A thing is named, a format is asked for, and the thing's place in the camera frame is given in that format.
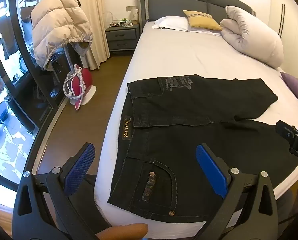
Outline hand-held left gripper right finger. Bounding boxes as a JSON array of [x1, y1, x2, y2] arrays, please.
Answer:
[[196, 144, 280, 240]]

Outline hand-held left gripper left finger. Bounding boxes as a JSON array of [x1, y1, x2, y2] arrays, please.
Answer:
[[12, 142, 108, 240]]

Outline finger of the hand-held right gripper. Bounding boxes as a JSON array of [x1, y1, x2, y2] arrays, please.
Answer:
[[275, 120, 298, 143]]

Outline black denim pants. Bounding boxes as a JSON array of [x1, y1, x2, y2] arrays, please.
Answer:
[[107, 74, 298, 223]]

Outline person's left hand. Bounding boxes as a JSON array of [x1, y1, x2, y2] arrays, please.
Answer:
[[96, 224, 149, 240]]

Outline purple cushion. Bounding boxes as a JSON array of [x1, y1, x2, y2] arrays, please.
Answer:
[[280, 72, 298, 105]]

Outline person's leg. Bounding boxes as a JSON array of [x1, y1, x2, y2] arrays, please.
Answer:
[[279, 187, 298, 240]]

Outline red garment steamer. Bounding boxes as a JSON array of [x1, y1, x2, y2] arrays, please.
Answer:
[[63, 64, 97, 111]]

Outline rolled white duvet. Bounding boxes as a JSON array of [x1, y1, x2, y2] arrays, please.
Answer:
[[220, 5, 284, 68]]

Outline white wardrobe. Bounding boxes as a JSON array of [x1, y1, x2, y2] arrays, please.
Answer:
[[269, 0, 298, 85]]

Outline glass sliding door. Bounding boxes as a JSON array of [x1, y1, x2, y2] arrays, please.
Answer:
[[0, 0, 72, 193]]

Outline bed with white sheet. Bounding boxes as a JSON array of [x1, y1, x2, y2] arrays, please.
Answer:
[[94, 15, 298, 239]]

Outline grey nightstand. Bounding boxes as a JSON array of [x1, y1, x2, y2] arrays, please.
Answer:
[[105, 24, 141, 52]]

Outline yellow cushion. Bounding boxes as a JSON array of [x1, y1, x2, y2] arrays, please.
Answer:
[[183, 10, 223, 31]]

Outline beige puffer jacket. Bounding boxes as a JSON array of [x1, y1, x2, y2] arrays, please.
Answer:
[[30, 0, 94, 69]]

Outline cream curtain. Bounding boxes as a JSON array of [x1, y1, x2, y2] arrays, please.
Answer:
[[77, 0, 111, 70]]

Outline white pillow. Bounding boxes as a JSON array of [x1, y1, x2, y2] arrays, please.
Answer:
[[152, 16, 223, 37]]

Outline grey padded headboard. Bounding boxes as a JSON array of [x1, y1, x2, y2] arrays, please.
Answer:
[[136, 0, 256, 29]]

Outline black cable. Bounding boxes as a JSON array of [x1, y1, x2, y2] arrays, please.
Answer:
[[280, 211, 298, 224]]

